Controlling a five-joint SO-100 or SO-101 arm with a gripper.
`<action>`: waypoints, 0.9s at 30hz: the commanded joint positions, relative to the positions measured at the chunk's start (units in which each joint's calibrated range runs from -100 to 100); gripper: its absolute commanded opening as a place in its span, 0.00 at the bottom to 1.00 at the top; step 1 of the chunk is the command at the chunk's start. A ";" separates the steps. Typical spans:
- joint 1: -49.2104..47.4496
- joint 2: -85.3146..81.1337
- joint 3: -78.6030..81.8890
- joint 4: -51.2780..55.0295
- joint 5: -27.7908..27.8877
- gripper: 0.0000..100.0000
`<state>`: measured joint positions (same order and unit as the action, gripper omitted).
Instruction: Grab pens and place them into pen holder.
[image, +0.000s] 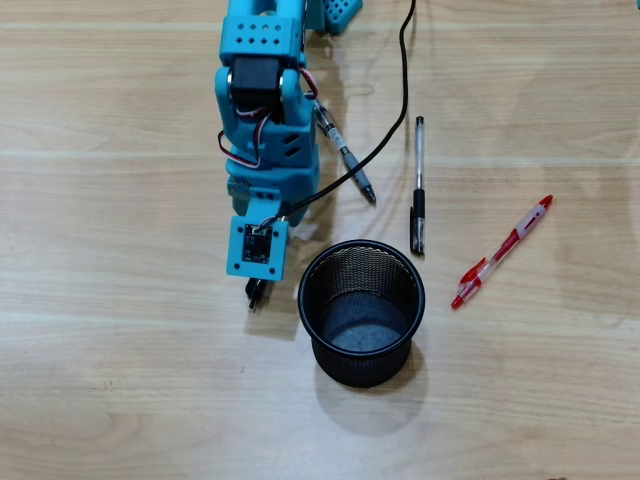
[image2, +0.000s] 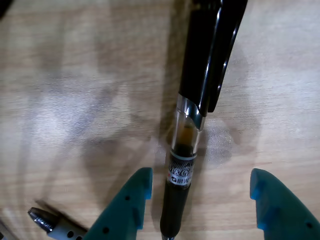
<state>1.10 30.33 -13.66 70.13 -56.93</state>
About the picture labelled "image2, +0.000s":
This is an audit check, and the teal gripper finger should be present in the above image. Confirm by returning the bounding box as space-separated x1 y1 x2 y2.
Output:
82 167 154 240
249 167 320 240

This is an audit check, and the black gel pen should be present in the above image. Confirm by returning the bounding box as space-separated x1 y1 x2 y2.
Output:
159 0 249 240

